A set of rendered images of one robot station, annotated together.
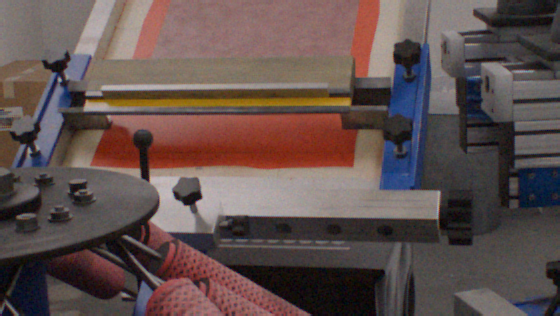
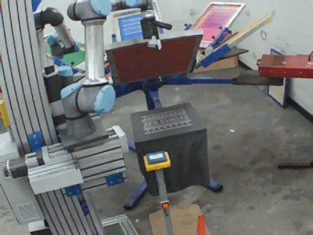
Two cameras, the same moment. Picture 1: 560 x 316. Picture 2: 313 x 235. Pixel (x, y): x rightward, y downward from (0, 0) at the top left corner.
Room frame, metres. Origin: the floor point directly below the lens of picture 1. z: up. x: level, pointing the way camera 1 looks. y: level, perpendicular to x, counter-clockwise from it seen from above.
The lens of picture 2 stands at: (4.18, -0.69, 1.89)
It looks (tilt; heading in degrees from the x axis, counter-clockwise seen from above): 22 degrees down; 164
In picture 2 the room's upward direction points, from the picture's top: 10 degrees counter-clockwise
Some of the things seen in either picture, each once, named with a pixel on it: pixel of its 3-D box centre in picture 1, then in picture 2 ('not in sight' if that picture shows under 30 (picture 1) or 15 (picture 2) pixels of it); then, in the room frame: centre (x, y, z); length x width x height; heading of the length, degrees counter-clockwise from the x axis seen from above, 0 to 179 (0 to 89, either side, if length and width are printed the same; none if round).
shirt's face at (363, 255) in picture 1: (281, 225); (165, 120); (2.04, 0.00, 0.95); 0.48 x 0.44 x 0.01; 167
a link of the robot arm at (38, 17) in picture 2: not in sight; (40, 50); (2.05, -0.72, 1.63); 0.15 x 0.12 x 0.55; 66
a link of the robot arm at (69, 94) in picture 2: not in sight; (74, 98); (2.61, -0.59, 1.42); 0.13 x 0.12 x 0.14; 43
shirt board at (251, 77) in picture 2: not in sight; (217, 80); (1.41, 0.74, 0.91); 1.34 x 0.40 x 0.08; 47
